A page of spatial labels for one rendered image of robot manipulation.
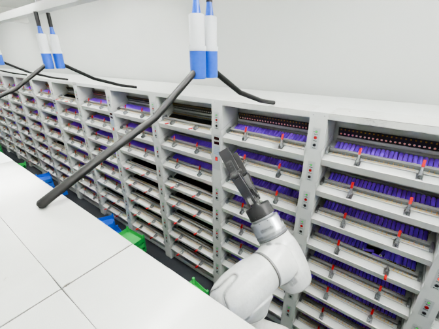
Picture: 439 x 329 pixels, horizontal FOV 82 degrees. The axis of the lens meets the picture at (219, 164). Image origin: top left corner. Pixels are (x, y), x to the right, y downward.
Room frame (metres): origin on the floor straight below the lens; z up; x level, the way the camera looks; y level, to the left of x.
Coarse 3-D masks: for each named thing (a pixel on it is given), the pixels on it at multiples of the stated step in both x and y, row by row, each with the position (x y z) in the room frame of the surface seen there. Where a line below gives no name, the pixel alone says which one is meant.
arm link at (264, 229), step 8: (272, 216) 0.57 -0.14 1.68; (256, 224) 0.57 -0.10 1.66; (264, 224) 0.56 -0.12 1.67; (272, 224) 0.56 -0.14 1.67; (280, 224) 0.57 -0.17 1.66; (256, 232) 0.56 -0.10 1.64; (264, 232) 0.55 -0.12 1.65; (272, 232) 0.54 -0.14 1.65; (280, 232) 0.55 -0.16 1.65; (264, 240) 0.54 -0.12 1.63
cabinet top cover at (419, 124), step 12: (252, 108) 1.60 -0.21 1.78; (264, 108) 1.55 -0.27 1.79; (276, 108) 1.50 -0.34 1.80; (288, 108) 1.46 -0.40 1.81; (300, 108) 1.45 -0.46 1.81; (312, 108) 1.45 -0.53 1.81; (336, 120) 1.29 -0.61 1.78; (348, 120) 1.26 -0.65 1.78; (360, 120) 1.23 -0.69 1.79; (372, 120) 1.19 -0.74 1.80; (384, 120) 1.17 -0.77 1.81; (396, 120) 1.16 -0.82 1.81; (408, 120) 1.16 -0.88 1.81; (420, 120) 1.16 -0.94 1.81; (432, 120) 1.16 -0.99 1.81; (420, 132) 1.08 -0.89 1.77; (432, 132) 1.05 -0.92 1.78
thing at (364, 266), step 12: (312, 228) 1.38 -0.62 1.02; (312, 240) 1.33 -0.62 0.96; (324, 240) 1.32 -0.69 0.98; (324, 252) 1.25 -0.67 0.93; (348, 264) 1.17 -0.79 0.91; (360, 264) 1.13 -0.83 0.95; (372, 264) 1.12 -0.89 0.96; (384, 264) 1.11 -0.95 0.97; (420, 264) 1.08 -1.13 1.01; (396, 276) 1.04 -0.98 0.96; (420, 276) 1.00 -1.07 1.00; (408, 288) 0.98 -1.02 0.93; (420, 288) 0.96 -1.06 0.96
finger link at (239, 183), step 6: (234, 174) 0.58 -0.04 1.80; (234, 180) 0.58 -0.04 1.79; (240, 180) 0.58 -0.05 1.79; (240, 186) 0.58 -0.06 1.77; (246, 186) 0.58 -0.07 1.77; (240, 192) 0.58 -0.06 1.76; (246, 192) 0.58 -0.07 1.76; (246, 198) 0.58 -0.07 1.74; (252, 198) 0.57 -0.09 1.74; (246, 204) 0.57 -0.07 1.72
